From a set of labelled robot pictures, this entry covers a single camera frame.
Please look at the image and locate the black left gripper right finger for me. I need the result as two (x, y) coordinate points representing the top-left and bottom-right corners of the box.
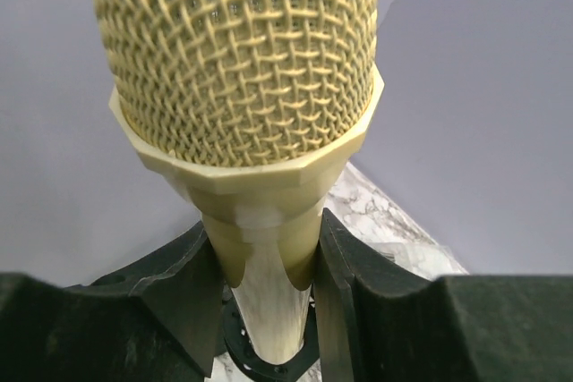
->
(314, 211), (572, 381)

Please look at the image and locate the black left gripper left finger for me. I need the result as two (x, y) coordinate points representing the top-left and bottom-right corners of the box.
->
(1, 225), (223, 381)

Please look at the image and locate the black shock mount desk stand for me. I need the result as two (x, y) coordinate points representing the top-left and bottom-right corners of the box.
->
(218, 287), (323, 382)

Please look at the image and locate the cream yellow microphone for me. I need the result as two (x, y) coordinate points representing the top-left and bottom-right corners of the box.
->
(93, 0), (383, 364)

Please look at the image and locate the clear plastic screw organizer box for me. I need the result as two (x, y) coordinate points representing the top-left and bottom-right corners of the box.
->
(372, 242), (451, 268)

